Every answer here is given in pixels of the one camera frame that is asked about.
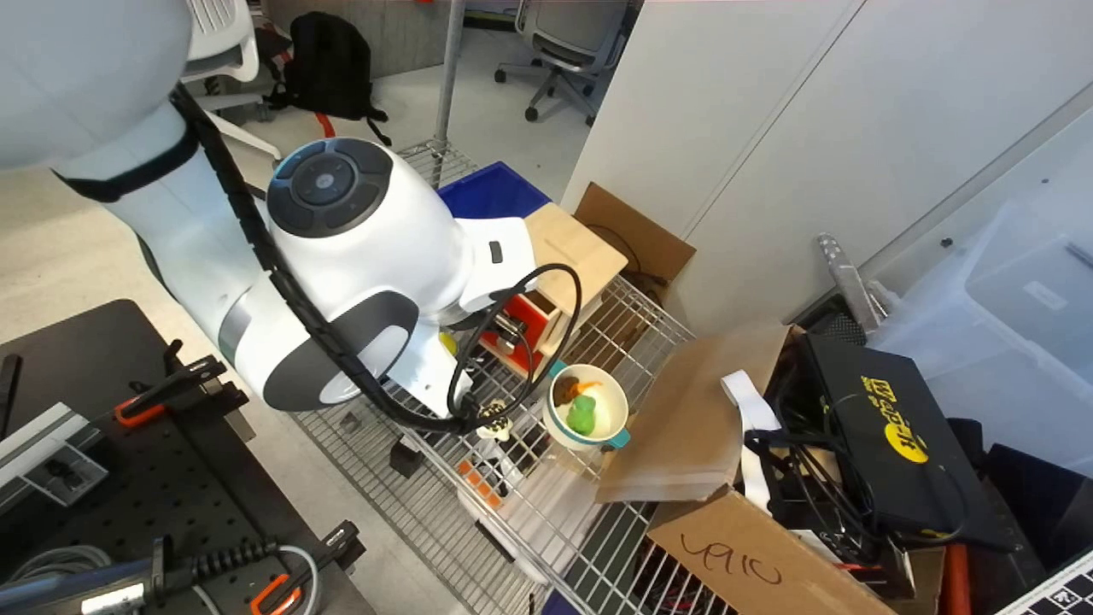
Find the blue plastic bin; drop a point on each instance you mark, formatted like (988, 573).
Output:
(493, 190)

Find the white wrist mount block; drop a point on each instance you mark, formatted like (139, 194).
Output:
(501, 258)

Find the black white spotted toy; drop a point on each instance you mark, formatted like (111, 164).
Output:
(497, 431)

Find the clear plastic storage bin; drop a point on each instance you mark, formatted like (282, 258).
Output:
(1001, 320)

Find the red tube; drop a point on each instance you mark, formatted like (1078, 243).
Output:
(958, 583)

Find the wooden two-drawer cabinet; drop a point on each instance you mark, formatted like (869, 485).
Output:
(575, 258)

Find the silver metal rail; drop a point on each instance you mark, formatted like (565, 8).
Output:
(852, 278)

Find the black tool case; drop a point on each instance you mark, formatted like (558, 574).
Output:
(139, 500)

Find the silver aluminium profile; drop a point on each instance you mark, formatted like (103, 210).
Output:
(46, 446)

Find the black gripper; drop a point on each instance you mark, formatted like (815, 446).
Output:
(497, 330)

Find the orange brown toy food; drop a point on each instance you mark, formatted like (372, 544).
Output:
(567, 389)

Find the black backpack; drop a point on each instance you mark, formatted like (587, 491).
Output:
(329, 64)

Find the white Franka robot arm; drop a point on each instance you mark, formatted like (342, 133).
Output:
(295, 261)

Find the black case yellow logo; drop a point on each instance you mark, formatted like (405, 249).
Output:
(900, 446)

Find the grey office chair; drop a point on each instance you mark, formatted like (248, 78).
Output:
(567, 52)

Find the red drawer with wooden knob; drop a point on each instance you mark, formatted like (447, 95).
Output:
(532, 324)

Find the green toy vegetable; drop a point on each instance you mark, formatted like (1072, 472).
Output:
(581, 413)

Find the black rectangular device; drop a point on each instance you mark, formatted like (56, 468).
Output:
(407, 458)

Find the brown cardboard box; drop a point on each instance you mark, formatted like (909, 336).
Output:
(696, 422)

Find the white keyboard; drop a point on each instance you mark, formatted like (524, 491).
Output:
(1059, 590)

